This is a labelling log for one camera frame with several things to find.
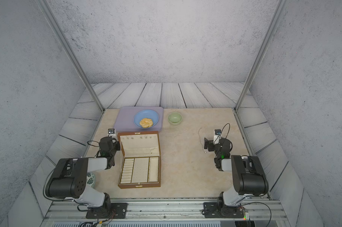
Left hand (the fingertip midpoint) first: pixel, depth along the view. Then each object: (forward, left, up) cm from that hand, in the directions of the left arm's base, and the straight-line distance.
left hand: (119, 137), depth 95 cm
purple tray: (+20, +2, -7) cm, 21 cm away
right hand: (-2, -62, +1) cm, 62 cm away
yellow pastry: (+15, -16, -3) cm, 22 cm away
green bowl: (+20, -37, -4) cm, 42 cm away
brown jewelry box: (-17, -16, -2) cm, 23 cm away
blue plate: (+27, -14, -6) cm, 31 cm away
